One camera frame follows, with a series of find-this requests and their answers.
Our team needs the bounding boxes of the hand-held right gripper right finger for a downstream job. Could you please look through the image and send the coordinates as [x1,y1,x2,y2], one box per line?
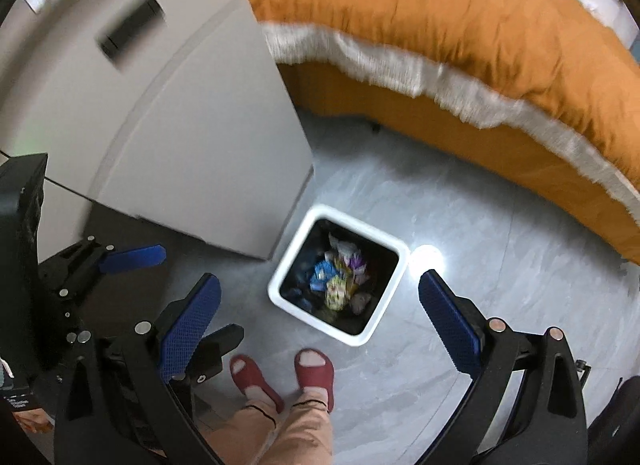
[417,269,590,465]

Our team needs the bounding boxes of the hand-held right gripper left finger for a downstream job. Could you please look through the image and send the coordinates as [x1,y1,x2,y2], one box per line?
[52,272,226,465]

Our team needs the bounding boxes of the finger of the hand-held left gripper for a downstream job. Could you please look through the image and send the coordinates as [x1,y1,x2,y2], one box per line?
[172,323,245,386]
[37,236,167,306]

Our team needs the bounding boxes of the white square waste bin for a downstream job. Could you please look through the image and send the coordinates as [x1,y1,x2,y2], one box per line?
[267,204,412,347]

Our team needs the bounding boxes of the green white wrapper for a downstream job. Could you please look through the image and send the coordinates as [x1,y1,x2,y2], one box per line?
[325,277,352,312]

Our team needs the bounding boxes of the blue plastic bag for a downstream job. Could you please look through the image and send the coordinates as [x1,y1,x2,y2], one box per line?
[309,259,337,292]

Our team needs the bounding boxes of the pink white paper slip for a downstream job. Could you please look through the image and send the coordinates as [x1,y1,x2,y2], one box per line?
[327,232,362,260]

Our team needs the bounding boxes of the red slipper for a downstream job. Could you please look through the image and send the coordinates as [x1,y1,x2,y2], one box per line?
[294,349,335,413]
[229,354,286,413]

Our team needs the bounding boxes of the person's left leg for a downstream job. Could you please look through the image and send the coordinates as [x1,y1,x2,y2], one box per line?
[200,392,278,465]

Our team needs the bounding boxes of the person's leg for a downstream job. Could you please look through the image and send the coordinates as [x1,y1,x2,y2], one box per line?
[272,390,335,465]
[200,392,278,465]

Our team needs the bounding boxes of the person's right leg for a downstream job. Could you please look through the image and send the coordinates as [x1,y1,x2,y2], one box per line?
[272,390,335,465]

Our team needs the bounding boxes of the grey cabinet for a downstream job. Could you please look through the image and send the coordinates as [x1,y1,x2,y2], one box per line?
[0,0,315,261]

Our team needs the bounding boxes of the orange bed base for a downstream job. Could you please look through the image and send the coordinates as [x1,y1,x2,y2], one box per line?
[277,61,640,266]

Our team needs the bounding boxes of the dark object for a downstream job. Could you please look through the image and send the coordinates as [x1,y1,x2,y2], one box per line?
[587,375,640,465]

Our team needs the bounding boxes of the white fringed blanket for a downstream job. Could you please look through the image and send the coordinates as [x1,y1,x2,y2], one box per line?
[260,20,640,231]

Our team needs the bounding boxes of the orange blanket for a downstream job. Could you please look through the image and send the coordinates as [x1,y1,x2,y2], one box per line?
[245,0,640,181]

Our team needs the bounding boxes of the black cabinet handle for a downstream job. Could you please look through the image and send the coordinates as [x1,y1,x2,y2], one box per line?
[97,0,163,58]

